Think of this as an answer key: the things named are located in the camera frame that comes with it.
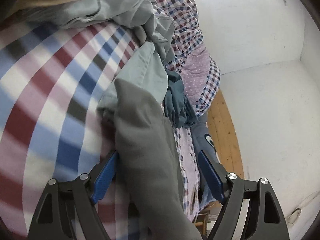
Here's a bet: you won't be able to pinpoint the dark grey sweatshirt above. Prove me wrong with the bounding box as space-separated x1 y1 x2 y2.
114 79 202 239

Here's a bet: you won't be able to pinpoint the blue patterned pillow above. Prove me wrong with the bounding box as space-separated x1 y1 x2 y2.
190 112 220 163

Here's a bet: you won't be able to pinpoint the plaid and lilac bedspread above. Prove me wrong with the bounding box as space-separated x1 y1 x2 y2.
1 0 220 239

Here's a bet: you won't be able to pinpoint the light grey-green garment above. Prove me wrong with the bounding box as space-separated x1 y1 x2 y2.
24 0 177 120

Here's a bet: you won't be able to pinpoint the teal blue garment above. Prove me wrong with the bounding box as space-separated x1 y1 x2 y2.
164 70 198 128

